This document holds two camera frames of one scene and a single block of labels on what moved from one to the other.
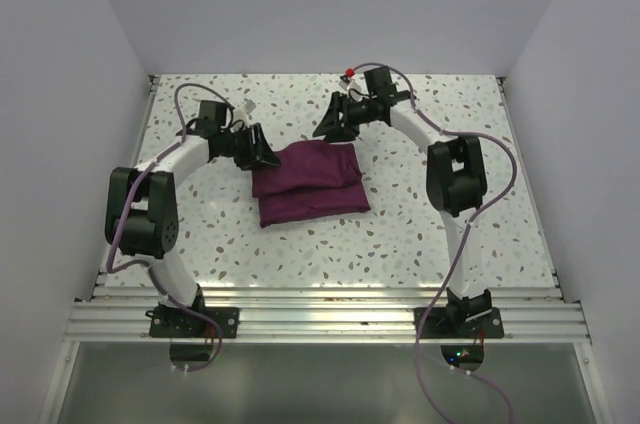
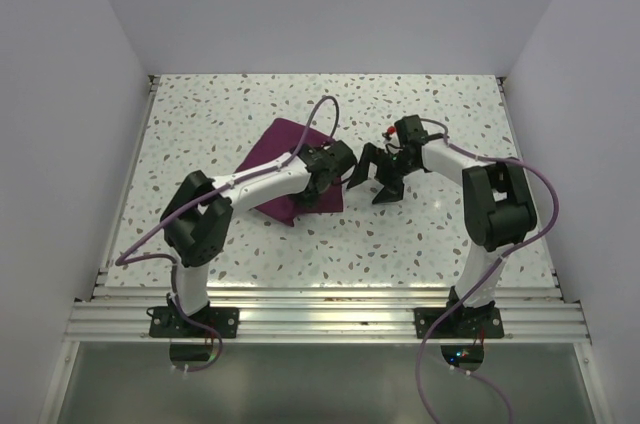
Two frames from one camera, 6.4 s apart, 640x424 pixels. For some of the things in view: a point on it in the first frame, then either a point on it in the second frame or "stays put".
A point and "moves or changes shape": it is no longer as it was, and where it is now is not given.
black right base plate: x=459 y=323 stays put
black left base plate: x=170 y=322 stays put
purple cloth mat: x=312 y=179 moves or changes shape
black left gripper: x=257 y=152 -> x=310 y=199
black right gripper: x=348 y=131 -> x=393 y=189
